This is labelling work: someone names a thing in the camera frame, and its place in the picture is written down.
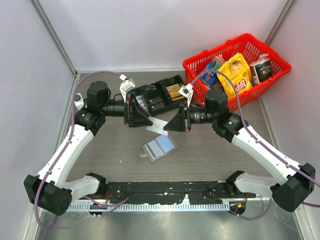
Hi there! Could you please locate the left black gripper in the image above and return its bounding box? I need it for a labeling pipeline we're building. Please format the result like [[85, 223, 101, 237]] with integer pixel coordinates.
[[101, 91, 153, 127]]

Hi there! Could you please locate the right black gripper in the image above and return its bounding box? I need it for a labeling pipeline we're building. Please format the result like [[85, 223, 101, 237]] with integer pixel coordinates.
[[164, 100, 217, 132]]

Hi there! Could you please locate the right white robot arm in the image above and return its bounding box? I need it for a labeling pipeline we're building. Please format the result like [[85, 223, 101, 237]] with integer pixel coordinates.
[[163, 89, 316, 213]]

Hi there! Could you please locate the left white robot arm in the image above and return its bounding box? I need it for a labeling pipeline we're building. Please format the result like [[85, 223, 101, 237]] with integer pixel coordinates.
[[23, 79, 153, 216]]

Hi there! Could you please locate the white cards stack in tray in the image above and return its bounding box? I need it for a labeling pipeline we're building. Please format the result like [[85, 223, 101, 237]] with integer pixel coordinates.
[[135, 95, 149, 112]]

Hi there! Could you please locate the black cards stack in tray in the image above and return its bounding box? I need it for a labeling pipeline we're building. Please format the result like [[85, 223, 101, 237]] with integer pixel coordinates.
[[149, 97, 166, 112]]

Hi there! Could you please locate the black three-compartment card tray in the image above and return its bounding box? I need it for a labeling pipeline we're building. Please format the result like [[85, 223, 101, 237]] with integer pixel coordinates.
[[127, 74, 187, 116]]

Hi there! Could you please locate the gold cards stack in tray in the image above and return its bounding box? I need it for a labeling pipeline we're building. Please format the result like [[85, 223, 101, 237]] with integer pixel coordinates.
[[166, 84, 185, 101]]

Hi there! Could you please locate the blue toothpaste box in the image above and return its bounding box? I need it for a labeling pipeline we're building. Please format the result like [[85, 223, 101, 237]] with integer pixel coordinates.
[[199, 70, 218, 87]]

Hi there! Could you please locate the white cylindrical bottle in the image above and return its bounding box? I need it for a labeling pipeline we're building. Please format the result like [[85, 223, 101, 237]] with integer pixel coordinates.
[[73, 93, 85, 110]]

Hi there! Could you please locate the green sponge pack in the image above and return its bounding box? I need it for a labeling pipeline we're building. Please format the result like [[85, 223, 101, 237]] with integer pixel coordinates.
[[206, 59, 221, 71]]

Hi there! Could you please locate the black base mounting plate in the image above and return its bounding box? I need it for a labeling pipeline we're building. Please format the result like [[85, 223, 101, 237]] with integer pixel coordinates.
[[89, 181, 256, 205]]

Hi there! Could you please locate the yellow Lays chips bag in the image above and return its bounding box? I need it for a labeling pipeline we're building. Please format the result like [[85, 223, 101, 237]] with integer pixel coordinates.
[[216, 52, 253, 99]]

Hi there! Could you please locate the red plastic shopping basket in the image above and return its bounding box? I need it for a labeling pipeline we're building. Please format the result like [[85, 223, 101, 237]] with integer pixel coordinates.
[[182, 32, 292, 112]]

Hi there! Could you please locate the black coffee package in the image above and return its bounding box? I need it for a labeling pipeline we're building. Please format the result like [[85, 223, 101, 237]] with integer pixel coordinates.
[[249, 58, 273, 86]]

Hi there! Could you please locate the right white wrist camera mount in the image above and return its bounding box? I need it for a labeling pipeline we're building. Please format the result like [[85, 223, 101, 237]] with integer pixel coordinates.
[[178, 83, 194, 107]]

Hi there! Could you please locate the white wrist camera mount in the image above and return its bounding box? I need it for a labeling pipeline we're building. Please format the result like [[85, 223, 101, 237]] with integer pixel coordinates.
[[178, 83, 194, 107], [119, 74, 136, 102]]

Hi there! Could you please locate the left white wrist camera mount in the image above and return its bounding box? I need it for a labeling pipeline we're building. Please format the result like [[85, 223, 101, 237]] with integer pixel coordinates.
[[119, 74, 136, 102]]

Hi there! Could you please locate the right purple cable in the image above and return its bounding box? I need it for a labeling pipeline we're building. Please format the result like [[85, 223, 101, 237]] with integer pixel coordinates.
[[189, 69, 320, 221]]

